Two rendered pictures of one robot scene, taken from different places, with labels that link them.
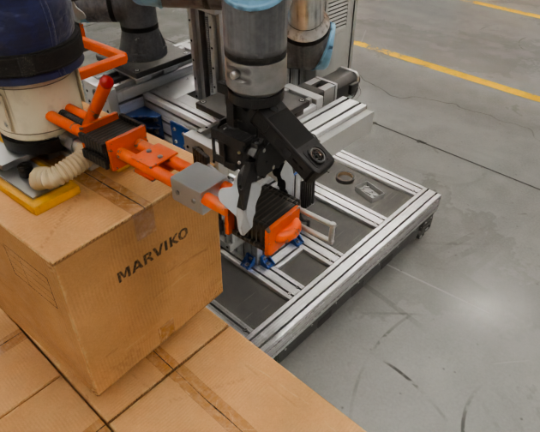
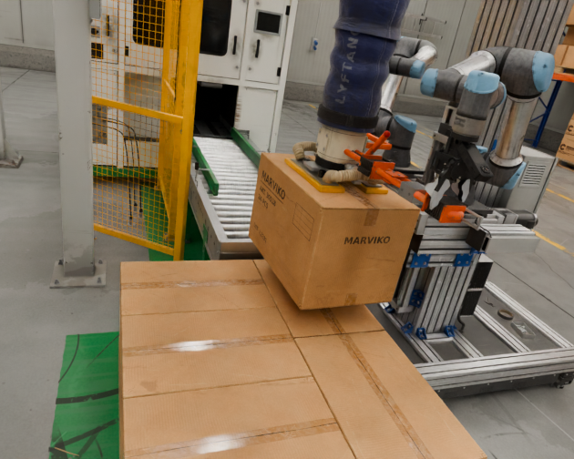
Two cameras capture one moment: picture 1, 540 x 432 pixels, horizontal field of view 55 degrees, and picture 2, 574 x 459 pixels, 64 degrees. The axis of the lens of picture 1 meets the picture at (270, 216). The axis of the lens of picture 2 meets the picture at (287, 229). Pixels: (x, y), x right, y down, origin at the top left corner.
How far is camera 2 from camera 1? 69 cm
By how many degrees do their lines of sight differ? 26
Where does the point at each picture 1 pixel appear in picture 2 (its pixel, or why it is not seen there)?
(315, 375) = not seen: hidden behind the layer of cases
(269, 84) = (472, 129)
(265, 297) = (410, 354)
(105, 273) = (341, 232)
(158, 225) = (376, 223)
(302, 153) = (477, 165)
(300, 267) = (445, 350)
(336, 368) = not seen: hidden behind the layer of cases
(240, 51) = (464, 110)
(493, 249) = not seen: outside the picture
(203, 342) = (364, 330)
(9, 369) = (250, 292)
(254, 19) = (475, 96)
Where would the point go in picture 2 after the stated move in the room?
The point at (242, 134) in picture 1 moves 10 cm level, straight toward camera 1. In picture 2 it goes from (450, 155) to (445, 162)
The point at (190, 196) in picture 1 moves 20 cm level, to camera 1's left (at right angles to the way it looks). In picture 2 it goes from (408, 191) to (346, 173)
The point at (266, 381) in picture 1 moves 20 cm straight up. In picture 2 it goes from (398, 364) to (413, 319)
